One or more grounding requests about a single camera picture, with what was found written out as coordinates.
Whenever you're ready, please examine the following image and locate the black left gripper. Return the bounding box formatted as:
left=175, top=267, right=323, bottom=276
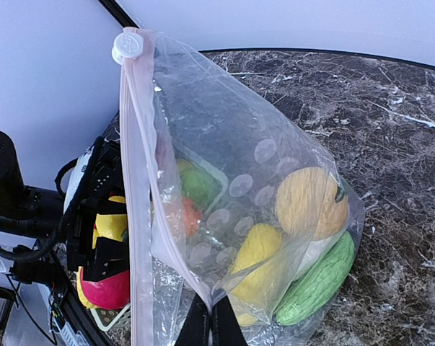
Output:
left=65, top=194, right=130, bottom=282

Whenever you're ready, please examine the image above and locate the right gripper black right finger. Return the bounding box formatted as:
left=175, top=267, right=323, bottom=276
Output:
left=211, top=296, right=247, bottom=346

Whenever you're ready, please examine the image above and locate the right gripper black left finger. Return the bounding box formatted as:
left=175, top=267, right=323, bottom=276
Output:
left=175, top=299, right=211, bottom=346

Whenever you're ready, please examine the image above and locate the yellow toy mango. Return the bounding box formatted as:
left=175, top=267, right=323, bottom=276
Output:
left=229, top=223, right=282, bottom=327

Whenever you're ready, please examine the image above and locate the red toy apple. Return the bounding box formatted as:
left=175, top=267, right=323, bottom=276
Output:
left=82, top=268, right=130, bottom=310

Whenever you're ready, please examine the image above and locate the green toy bitter gourd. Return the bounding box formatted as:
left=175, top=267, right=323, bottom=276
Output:
left=276, top=231, right=355, bottom=326

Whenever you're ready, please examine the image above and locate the clear dotted zip bag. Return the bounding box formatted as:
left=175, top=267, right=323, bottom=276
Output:
left=112, top=27, right=364, bottom=345

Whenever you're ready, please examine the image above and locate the tan toy potato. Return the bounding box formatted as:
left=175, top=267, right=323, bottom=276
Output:
left=275, top=167, right=348, bottom=241

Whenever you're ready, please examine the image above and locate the white toy bitter gourd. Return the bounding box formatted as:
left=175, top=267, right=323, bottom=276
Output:
left=293, top=237, right=333, bottom=281

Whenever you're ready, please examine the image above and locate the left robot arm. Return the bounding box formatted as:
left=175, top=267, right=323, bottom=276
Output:
left=0, top=131, right=129, bottom=286

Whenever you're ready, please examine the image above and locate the yellow toy lemon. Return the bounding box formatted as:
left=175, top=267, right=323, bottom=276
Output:
left=92, top=213, right=128, bottom=249

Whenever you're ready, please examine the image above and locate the pale green plastic basket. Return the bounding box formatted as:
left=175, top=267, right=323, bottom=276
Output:
left=89, top=161, right=228, bottom=332

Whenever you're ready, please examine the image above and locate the orange green toy mango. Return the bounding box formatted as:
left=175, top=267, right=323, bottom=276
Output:
left=163, top=197, right=202, bottom=239

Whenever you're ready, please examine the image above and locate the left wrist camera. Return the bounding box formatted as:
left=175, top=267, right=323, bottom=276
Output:
left=55, top=137, right=123, bottom=212

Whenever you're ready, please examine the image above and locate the black left corner post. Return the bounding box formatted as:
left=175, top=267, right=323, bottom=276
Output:
left=98, top=0, right=139, bottom=28

